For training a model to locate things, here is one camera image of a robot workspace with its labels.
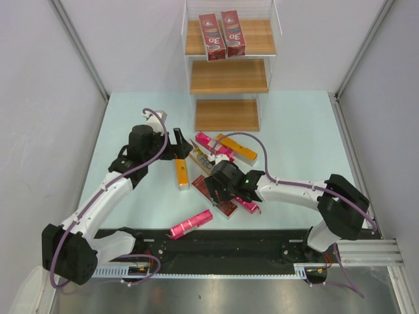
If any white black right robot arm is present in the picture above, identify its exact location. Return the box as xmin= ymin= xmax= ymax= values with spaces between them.
xmin=204 ymin=160 xmax=376 ymax=262

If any orange toothpaste box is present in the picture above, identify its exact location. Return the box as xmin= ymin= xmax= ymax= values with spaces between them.
xmin=175 ymin=159 xmax=190 ymax=191
xmin=216 ymin=133 xmax=258 ymax=166

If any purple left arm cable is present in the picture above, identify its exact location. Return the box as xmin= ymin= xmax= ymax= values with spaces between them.
xmin=48 ymin=107 xmax=170 ymax=292

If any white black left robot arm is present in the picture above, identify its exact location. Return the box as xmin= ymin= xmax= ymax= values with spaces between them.
xmin=41 ymin=124 xmax=192 ymax=285

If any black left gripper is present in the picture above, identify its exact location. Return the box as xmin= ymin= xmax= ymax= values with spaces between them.
xmin=143 ymin=128 xmax=192 ymax=165

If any gold silver toothpaste box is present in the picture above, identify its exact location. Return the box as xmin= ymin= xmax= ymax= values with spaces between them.
xmin=189 ymin=139 xmax=214 ymax=176

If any pink toothpaste box middle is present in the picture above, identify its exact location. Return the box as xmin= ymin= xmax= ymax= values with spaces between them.
xmin=234 ymin=197 xmax=261 ymax=214

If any orange toothpaste box right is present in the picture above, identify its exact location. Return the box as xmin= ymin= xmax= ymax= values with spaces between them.
xmin=216 ymin=133 xmax=258 ymax=166

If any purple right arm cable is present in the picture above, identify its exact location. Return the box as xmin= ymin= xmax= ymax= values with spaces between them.
xmin=209 ymin=131 xmax=377 ymax=299

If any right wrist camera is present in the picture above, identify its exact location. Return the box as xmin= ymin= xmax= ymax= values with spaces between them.
xmin=208 ymin=154 xmax=230 ymax=166

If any white slotted cable duct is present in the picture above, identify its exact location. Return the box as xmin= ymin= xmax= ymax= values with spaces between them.
xmin=92 ymin=258 xmax=323 ymax=281

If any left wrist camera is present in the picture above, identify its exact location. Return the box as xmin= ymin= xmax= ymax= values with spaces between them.
xmin=142 ymin=111 xmax=167 ymax=133

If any red silver 3D toothpaste box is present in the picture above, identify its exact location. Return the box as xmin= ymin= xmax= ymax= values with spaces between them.
xmin=221 ymin=10 xmax=246 ymax=58

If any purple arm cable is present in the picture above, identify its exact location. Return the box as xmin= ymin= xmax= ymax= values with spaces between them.
xmin=48 ymin=107 xmax=170 ymax=292
xmin=209 ymin=131 xmax=377 ymax=299

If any pink toothpaste box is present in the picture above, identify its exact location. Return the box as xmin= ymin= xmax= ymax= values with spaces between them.
xmin=234 ymin=197 xmax=261 ymax=214
xmin=195 ymin=132 xmax=234 ymax=162
xmin=168 ymin=209 xmax=213 ymax=240

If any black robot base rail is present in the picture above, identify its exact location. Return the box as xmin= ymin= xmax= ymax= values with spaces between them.
xmin=112 ymin=229 xmax=337 ymax=269

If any dark red toothpaste box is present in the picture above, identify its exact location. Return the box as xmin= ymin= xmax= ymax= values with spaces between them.
xmin=192 ymin=175 xmax=238 ymax=219

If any pink toothpaste box lower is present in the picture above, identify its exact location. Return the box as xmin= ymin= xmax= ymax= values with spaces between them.
xmin=168 ymin=209 xmax=213 ymax=240

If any orange toothpaste box left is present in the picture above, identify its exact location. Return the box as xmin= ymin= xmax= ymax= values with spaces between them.
xmin=175 ymin=159 xmax=190 ymax=191

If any clear acrylic wooden shelf unit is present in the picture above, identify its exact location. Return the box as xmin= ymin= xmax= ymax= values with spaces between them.
xmin=181 ymin=1 xmax=282 ymax=132

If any pink toothpaste box upper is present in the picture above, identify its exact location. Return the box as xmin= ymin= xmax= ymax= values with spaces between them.
xmin=195 ymin=132 xmax=234 ymax=162

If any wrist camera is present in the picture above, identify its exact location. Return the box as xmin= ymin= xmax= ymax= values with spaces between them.
xmin=208 ymin=154 xmax=230 ymax=166
xmin=142 ymin=111 xmax=167 ymax=133

